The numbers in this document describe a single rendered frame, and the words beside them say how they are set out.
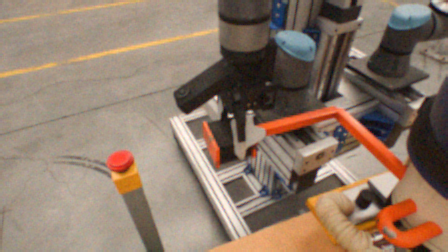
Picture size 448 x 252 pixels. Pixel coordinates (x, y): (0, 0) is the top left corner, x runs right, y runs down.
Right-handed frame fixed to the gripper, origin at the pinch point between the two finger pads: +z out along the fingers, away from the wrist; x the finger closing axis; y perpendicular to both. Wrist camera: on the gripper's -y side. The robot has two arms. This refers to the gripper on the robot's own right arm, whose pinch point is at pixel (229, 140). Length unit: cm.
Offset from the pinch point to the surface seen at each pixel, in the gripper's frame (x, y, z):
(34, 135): 176, -108, 121
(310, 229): -11.8, 17.4, 26.3
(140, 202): 17.3, -22.4, 35.3
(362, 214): -18.7, 21.0, 10.3
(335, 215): -19.7, 11.9, 3.8
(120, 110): 186, -37, 120
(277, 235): -10.3, 9.0, 26.3
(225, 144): -3.4, -2.0, -2.7
